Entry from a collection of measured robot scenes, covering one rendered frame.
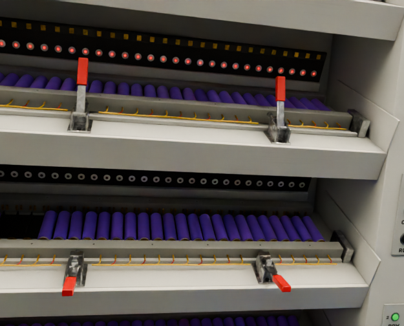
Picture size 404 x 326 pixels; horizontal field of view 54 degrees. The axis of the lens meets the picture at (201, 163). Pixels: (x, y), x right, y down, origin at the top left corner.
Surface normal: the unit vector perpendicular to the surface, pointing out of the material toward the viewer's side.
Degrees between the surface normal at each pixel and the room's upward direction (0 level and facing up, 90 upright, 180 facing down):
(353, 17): 110
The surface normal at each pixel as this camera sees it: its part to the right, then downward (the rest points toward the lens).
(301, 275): 0.13, -0.88
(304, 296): 0.15, 0.47
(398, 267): 0.19, 0.14
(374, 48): -0.98, -0.04
